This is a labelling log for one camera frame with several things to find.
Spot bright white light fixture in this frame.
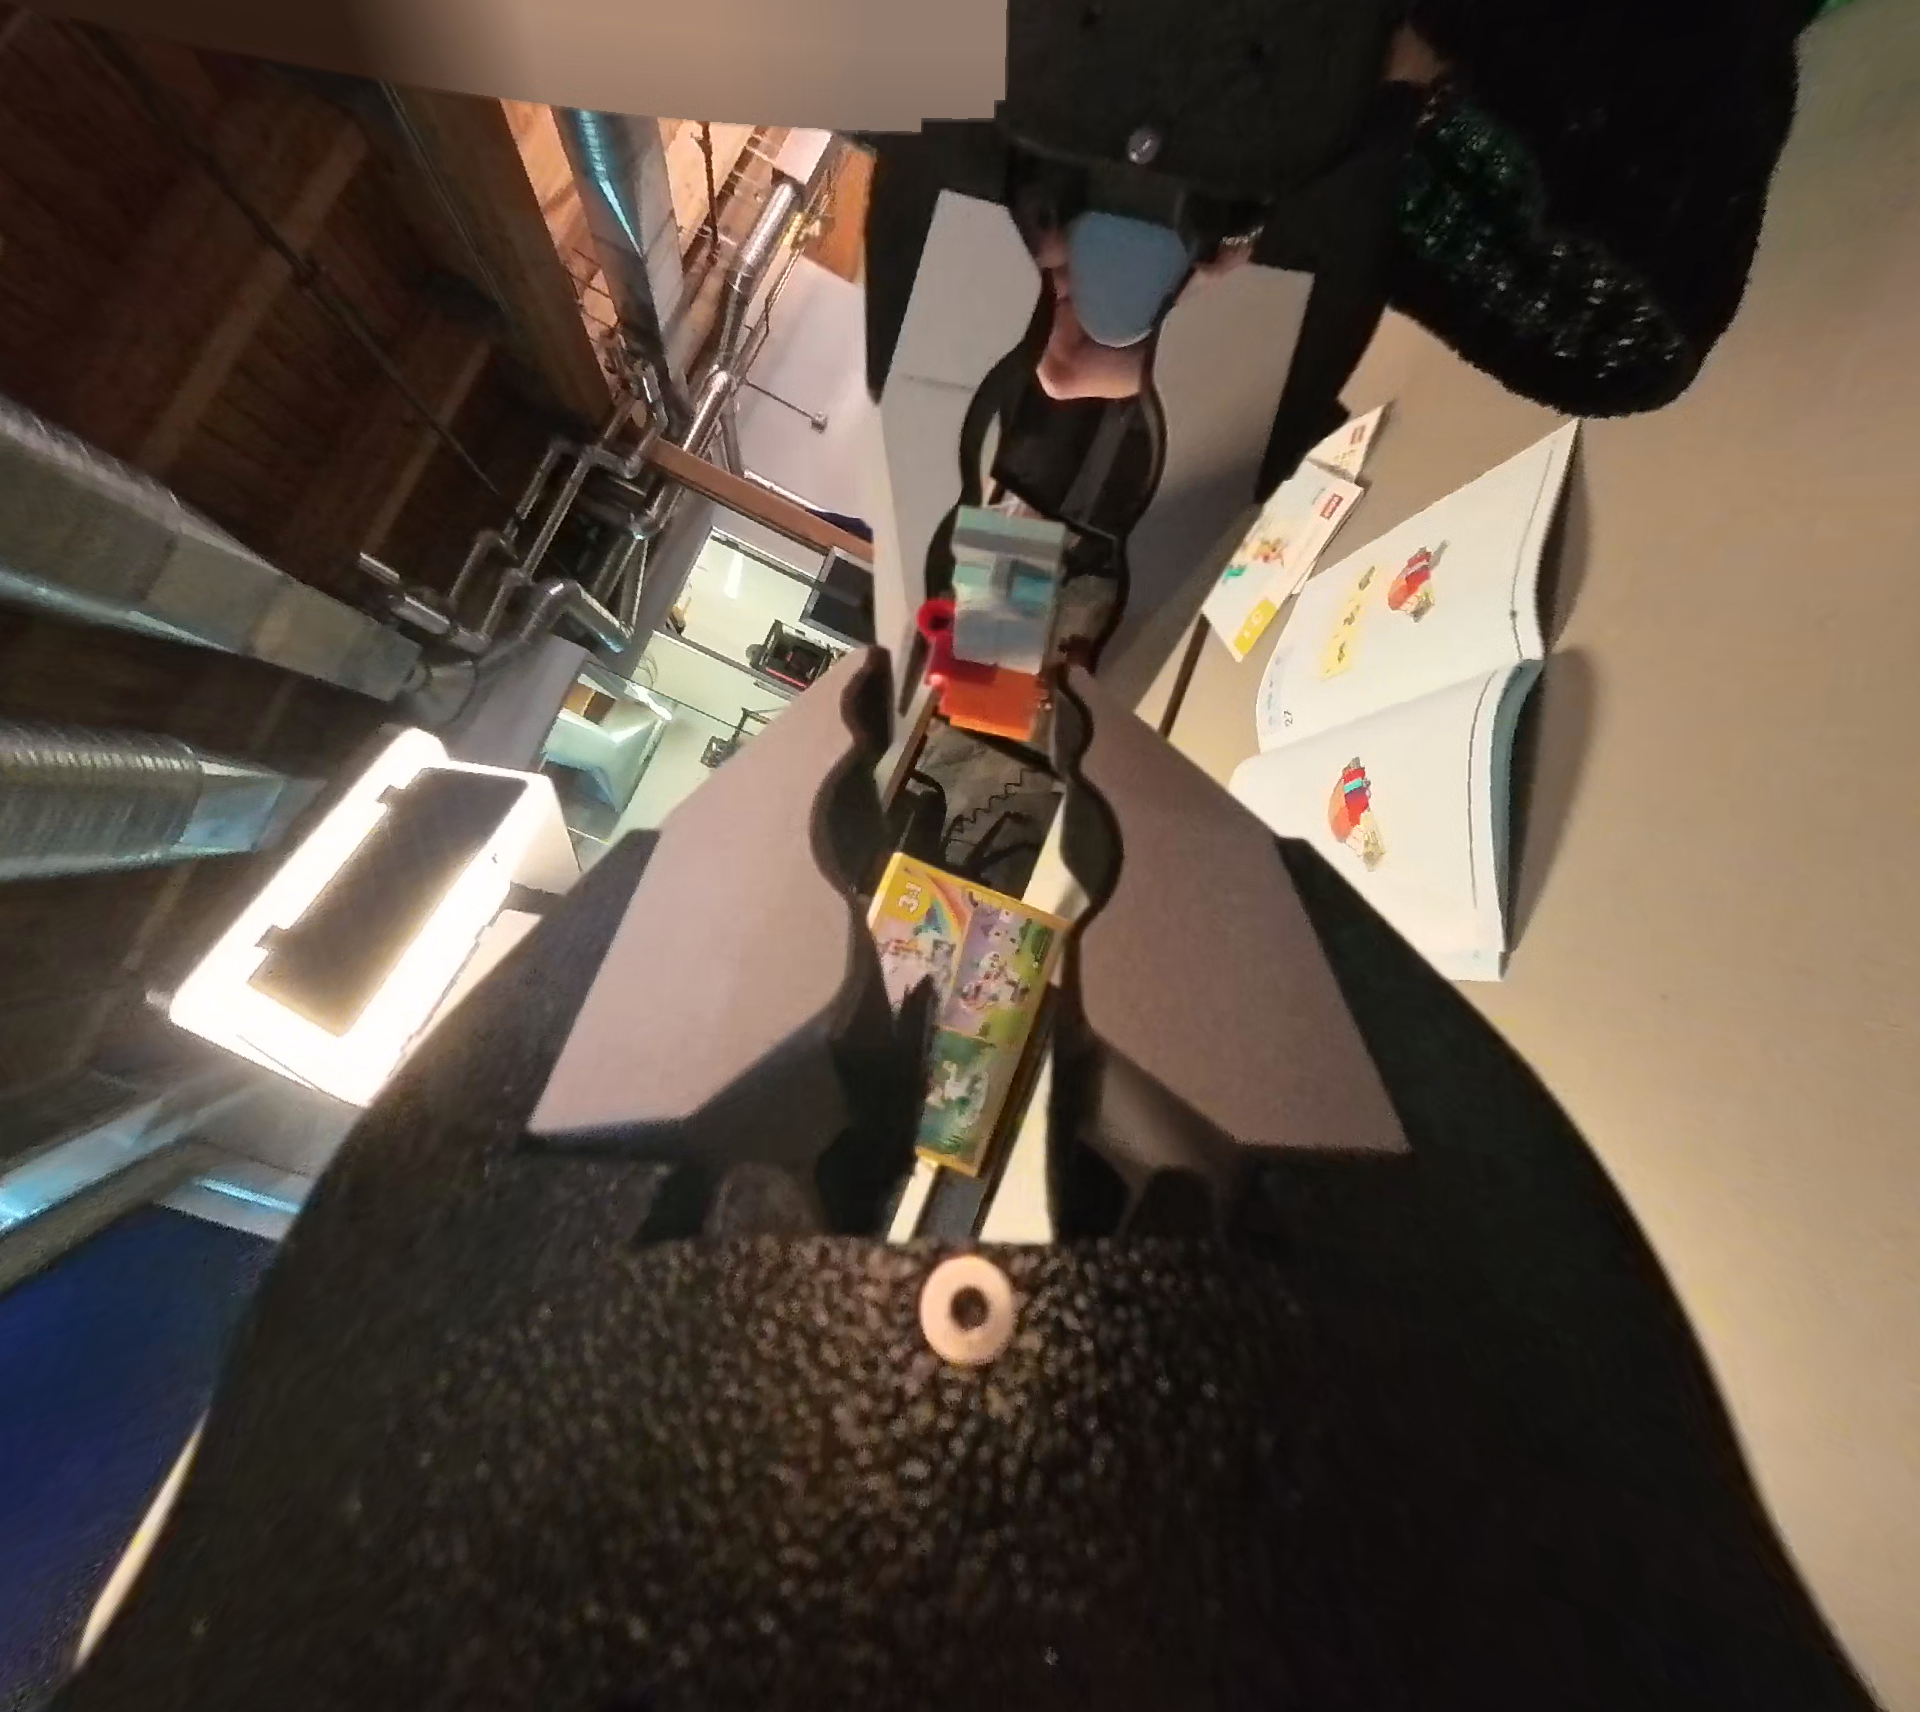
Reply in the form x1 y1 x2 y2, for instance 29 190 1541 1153
168 724 580 1115

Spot yellow lego box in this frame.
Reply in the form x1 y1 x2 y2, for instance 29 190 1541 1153
865 849 1073 1178

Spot rectangular metal ventilation duct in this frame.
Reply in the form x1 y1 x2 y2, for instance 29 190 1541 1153
0 392 498 713

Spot pale blue instruction booklet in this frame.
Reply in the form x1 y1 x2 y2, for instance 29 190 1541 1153
1229 418 1582 982

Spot multicoloured lego model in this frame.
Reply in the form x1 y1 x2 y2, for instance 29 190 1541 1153
918 504 1085 743

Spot white instruction leaflet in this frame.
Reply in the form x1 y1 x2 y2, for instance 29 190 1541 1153
1200 467 1369 665
1301 399 1397 489

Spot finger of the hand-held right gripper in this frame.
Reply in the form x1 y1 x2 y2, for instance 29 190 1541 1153
876 190 1048 713
1097 254 1309 713

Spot grey ceiling pipes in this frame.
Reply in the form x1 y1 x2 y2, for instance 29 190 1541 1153
360 363 714 672

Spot person's right hand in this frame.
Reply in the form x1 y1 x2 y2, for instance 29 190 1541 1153
1042 299 1167 404

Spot silver ventilation duct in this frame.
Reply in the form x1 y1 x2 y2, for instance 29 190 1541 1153
553 106 677 386

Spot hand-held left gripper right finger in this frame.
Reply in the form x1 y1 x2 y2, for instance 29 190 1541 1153
1050 665 1415 1226

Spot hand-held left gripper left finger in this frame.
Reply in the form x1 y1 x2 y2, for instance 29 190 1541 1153
523 646 902 1197

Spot metal extraction hood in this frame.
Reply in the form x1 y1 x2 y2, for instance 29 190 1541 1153
541 676 673 793

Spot corrugated metal ventilation duct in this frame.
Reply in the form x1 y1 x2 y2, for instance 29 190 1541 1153
0 719 294 887

